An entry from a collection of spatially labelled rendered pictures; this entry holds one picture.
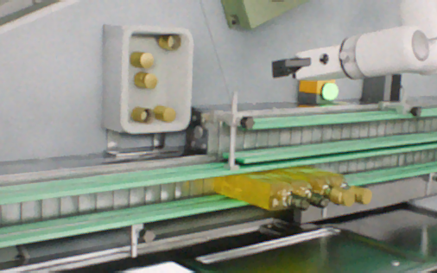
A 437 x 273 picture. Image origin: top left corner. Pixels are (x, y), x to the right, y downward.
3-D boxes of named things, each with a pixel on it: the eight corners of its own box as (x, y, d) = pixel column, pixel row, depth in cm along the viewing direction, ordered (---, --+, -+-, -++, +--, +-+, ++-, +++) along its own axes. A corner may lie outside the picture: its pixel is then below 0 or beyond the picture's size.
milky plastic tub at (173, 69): (101, 129, 147) (122, 135, 140) (103, 23, 143) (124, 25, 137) (168, 124, 158) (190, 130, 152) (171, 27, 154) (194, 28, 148)
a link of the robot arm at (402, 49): (452, 13, 115) (463, 68, 116) (400, 24, 123) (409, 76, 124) (405, 26, 105) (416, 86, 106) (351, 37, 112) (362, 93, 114)
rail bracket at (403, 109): (374, 111, 190) (414, 117, 180) (376, 84, 188) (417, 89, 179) (383, 110, 192) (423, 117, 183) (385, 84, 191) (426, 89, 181)
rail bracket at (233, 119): (205, 163, 151) (242, 174, 142) (209, 88, 148) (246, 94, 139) (216, 162, 153) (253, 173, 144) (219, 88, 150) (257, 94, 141)
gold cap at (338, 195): (328, 203, 145) (344, 207, 142) (330, 187, 145) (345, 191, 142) (338, 202, 148) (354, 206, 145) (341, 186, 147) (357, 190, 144)
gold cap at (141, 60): (129, 51, 146) (140, 52, 143) (143, 50, 149) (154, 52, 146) (129, 67, 147) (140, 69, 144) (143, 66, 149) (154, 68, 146)
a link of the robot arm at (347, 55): (351, 77, 112) (337, 79, 114) (382, 78, 118) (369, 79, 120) (347, 31, 112) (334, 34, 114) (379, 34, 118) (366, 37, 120)
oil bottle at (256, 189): (212, 192, 154) (277, 213, 139) (214, 167, 154) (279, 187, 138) (231, 189, 158) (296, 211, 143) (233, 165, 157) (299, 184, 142)
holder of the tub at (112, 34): (101, 151, 148) (119, 158, 143) (103, 24, 143) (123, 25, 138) (167, 146, 160) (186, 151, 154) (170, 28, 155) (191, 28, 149)
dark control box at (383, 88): (361, 98, 204) (383, 101, 198) (363, 72, 203) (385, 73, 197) (378, 97, 210) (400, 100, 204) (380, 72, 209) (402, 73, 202)
